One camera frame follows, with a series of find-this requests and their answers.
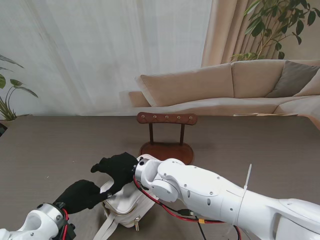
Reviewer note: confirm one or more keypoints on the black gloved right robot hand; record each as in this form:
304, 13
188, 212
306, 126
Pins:
117, 167

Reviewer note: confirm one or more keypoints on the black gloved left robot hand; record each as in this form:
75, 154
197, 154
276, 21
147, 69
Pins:
80, 195

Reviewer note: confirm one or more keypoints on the white leather handbag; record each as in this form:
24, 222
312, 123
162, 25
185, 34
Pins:
125, 202

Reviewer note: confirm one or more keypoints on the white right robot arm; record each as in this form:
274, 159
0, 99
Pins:
225, 195

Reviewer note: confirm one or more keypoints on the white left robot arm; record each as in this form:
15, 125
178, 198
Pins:
32, 225

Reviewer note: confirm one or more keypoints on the brown wooden jewelry stand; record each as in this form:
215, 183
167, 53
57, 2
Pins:
166, 118

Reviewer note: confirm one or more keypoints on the dark flat device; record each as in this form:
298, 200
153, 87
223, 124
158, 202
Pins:
2, 130

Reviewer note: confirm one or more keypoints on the beige plant pot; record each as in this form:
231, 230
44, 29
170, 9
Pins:
7, 123

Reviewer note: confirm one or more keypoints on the white sheer curtain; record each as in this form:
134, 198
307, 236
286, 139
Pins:
100, 50

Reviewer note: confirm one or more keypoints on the broad-leaf green houseplant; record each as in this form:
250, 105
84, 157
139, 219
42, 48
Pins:
17, 83

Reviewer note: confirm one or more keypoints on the beige drape curtain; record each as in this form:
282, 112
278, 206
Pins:
225, 30

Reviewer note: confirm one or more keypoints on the grey sofa cushion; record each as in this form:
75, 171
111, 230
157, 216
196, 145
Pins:
292, 80

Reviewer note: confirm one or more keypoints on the tall dark green leafy plant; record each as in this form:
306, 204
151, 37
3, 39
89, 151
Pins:
260, 25

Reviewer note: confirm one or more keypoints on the beige sofa cushion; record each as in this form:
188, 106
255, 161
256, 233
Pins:
312, 87

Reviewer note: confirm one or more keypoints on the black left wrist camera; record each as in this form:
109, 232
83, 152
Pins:
72, 231

